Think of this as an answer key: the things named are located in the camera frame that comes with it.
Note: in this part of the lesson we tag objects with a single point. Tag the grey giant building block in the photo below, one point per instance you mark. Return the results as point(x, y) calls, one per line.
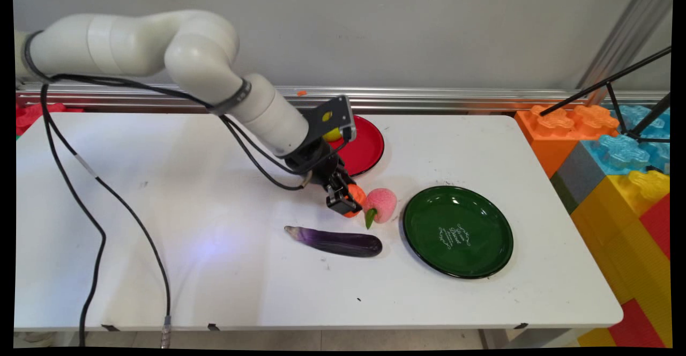
point(581, 173)

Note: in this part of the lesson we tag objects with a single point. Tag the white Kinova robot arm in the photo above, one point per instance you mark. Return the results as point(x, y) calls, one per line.
point(198, 56)

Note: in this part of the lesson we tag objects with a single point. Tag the purple toy eggplant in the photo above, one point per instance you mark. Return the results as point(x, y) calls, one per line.
point(337, 242)

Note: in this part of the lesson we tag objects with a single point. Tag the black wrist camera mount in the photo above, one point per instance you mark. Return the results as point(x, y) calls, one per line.
point(337, 115)

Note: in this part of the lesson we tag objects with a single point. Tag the orange giant building block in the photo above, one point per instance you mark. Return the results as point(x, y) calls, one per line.
point(552, 139)

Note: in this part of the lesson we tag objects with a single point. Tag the yellow giant building block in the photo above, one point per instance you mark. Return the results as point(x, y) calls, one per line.
point(616, 238)

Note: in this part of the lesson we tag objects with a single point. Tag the pink toy peach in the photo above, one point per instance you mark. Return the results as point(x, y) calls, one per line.
point(381, 203)

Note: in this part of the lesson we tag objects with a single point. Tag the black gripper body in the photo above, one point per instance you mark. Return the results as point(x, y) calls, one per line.
point(316, 163)

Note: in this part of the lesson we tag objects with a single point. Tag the red plate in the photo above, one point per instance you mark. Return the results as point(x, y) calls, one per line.
point(367, 149)

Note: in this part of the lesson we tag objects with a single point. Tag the slanted aluminium post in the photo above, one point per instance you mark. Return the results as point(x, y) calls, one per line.
point(624, 39)

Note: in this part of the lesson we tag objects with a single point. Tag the green plate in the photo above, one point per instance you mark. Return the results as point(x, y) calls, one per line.
point(455, 216)

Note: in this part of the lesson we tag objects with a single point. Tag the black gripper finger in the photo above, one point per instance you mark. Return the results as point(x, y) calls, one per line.
point(338, 201)
point(345, 179)

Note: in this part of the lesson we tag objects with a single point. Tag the aluminium wall rail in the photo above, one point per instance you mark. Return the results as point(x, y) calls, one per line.
point(455, 98)

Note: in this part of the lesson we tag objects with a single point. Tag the grey table leg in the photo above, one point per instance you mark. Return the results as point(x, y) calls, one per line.
point(528, 338)

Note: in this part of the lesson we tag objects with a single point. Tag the orange toy tangerine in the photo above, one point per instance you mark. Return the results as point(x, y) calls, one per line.
point(358, 195)

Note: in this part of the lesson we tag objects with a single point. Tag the blue giant building block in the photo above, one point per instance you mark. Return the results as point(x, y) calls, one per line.
point(621, 155)

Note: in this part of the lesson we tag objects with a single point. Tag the black tripod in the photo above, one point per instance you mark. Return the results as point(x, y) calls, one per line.
point(616, 80)

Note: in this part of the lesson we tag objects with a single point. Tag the green yellow toy pear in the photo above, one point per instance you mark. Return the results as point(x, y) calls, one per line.
point(332, 135)

